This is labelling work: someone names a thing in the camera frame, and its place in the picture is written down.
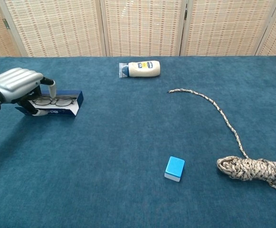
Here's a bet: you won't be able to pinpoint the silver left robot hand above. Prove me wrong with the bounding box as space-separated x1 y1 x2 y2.
0 67 56 117

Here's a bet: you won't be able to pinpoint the blue glasses case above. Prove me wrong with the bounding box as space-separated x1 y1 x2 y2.
15 89 84 119

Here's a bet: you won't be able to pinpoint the dark-framed eyeglasses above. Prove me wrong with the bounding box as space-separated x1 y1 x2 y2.
32 95 75 107

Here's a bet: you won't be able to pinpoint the white mayonnaise squeeze bottle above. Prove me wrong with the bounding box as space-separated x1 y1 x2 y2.
118 60 161 78

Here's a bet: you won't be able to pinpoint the woven bamboo folding screen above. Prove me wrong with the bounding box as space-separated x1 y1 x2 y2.
0 0 276 60

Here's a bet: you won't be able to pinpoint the blue and white block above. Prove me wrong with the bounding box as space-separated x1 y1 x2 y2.
164 156 186 183

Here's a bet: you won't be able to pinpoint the beige speckled braided rope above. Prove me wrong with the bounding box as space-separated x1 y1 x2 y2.
168 88 276 192

